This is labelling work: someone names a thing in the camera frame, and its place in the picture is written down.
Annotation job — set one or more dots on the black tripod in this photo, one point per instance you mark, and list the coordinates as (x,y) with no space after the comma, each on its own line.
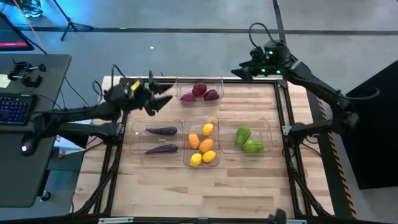
(71,25)

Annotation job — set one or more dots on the black cabinet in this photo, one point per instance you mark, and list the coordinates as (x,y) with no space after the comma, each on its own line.
(379,140)

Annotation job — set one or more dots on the black clamp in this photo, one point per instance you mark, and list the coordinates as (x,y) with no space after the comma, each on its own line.
(21,66)
(29,81)

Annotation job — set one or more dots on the pale paper note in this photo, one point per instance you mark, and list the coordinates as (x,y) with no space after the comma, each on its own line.
(3,81)

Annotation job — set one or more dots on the purple eggplant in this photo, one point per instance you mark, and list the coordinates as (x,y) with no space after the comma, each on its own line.
(161,131)
(163,149)

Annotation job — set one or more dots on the black backlit keyboard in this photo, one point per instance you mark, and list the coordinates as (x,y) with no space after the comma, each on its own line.
(15,109)

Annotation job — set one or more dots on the wide clear plastic bin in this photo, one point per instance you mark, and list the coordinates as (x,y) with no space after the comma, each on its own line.
(136,140)
(264,130)
(217,84)

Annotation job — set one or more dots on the narrow clear plastic bin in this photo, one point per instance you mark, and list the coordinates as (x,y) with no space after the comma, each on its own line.
(186,155)

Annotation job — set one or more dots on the orange fruit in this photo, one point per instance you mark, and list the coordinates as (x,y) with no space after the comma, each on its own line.
(206,145)
(193,141)

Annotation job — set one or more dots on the silver frame bracket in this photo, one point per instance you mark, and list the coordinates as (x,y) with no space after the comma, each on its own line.
(115,220)

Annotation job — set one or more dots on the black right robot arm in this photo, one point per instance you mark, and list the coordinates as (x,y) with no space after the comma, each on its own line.
(314,82)

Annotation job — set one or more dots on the green bell pepper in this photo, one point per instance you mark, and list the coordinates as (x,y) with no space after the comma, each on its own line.
(242,134)

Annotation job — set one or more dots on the large green pepper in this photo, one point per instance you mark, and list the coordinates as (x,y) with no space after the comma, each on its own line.
(253,146)

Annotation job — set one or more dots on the grey desk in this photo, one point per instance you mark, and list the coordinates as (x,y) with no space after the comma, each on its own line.
(18,174)

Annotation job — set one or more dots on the black computer mouse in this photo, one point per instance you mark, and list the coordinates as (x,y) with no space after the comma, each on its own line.
(28,147)

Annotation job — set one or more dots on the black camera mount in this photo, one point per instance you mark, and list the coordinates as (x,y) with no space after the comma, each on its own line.
(278,216)

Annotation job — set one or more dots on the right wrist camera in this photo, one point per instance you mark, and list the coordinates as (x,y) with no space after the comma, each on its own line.
(257,53)

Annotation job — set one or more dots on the yellow tape tag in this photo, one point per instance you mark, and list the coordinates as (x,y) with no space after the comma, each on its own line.
(135,85)

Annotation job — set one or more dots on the black monitor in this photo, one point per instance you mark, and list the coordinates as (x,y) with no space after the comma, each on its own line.
(12,37)

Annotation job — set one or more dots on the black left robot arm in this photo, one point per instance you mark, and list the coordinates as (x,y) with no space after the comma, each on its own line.
(77,113)

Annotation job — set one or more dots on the small yellow lemon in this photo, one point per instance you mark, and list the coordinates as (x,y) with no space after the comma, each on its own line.
(207,129)

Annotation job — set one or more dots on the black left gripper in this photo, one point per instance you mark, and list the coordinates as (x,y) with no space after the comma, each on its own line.
(130,99)

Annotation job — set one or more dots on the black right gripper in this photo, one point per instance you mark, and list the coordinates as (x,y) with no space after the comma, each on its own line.
(276,65)

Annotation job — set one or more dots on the large yellow lemon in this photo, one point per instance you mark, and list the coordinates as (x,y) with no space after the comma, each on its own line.
(196,159)

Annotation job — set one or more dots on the black hazard-striped floor ramp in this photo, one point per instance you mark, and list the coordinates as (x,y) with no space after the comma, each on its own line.
(329,161)

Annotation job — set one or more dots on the magenta red vegetable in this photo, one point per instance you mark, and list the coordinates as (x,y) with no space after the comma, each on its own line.
(188,97)

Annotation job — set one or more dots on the dark red apple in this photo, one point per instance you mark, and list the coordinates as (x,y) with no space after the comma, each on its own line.
(199,89)

